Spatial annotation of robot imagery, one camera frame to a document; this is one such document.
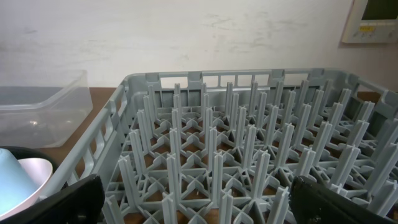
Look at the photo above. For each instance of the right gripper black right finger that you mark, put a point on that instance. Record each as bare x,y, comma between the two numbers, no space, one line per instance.
311,202

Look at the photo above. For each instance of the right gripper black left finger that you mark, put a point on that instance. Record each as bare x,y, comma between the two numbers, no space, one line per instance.
80,202

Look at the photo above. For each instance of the pink plastic bowl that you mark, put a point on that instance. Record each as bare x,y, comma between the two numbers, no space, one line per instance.
40,171

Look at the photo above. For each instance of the light blue plastic cup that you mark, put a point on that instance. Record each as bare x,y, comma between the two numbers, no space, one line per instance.
16,185

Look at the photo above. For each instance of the clear plastic waste bin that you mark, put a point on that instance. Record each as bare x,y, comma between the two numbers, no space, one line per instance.
46,112

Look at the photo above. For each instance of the grey dishwasher rack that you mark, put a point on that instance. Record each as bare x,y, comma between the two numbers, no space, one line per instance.
225,146

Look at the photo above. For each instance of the round black tray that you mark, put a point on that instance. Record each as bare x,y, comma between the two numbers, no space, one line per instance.
25,153

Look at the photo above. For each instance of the white wall control panel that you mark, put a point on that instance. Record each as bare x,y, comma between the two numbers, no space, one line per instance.
371,22

